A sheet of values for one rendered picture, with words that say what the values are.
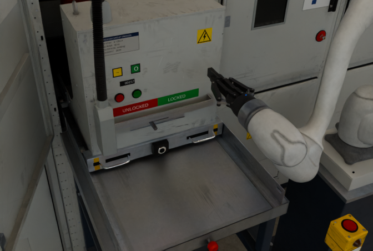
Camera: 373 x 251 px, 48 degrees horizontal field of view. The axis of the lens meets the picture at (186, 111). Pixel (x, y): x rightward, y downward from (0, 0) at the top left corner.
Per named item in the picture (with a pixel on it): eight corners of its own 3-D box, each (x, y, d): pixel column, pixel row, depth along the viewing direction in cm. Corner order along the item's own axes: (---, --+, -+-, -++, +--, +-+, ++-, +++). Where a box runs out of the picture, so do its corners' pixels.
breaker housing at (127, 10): (216, 124, 166) (227, 6, 138) (92, 159, 148) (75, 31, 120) (164, 65, 203) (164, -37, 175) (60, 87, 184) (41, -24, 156)
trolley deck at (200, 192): (286, 213, 146) (289, 201, 143) (113, 281, 123) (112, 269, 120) (197, 109, 195) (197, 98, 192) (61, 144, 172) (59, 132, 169)
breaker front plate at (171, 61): (216, 126, 165) (226, 10, 137) (94, 160, 147) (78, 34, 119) (214, 124, 166) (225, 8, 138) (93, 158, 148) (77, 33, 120)
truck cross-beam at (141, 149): (221, 134, 169) (222, 121, 165) (88, 172, 149) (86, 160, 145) (215, 126, 172) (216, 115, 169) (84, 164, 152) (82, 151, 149)
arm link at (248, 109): (272, 130, 119) (260, 119, 124) (277, 104, 114) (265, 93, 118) (245, 139, 116) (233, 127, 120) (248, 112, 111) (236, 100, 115)
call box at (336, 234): (360, 251, 133) (369, 230, 127) (341, 261, 130) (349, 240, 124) (342, 232, 139) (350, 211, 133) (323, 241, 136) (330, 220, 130)
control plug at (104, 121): (117, 153, 137) (114, 109, 126) (103, 157, 135) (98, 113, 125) (110, 139, 142) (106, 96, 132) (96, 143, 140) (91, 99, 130)
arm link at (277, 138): (238, 126, 112) (258, 148, 121) (272, 163, 100) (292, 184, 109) (268, 98, 111) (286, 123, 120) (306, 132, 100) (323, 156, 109)
